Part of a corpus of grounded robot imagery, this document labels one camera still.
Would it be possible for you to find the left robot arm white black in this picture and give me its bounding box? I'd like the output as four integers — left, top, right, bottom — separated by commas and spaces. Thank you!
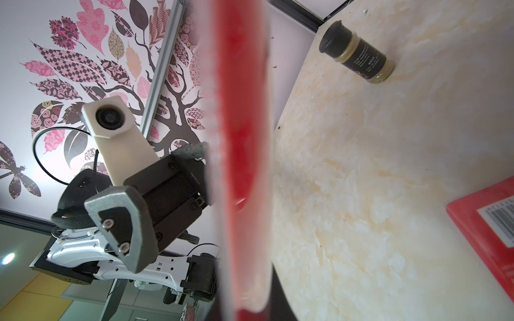
30, 143, 218, 304

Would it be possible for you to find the black lid spice jar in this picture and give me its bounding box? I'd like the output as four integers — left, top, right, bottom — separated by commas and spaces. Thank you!
319, 21, 395, 84

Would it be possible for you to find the aluminium rail left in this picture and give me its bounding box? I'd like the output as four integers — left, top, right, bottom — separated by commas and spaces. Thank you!
140, 1, 187, 138

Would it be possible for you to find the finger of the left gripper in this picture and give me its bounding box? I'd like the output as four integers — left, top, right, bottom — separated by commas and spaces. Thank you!
84, 186, 159, 274

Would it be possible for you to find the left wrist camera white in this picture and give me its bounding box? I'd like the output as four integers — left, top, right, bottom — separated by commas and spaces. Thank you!
82, 96, 159, 186

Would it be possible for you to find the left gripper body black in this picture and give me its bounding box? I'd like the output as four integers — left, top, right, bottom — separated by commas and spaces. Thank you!
123, 142, 211, 251

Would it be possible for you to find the red ruler set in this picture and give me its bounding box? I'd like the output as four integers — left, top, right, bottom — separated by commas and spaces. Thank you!
197, 1, 273, 320
446, 177, 513, 298

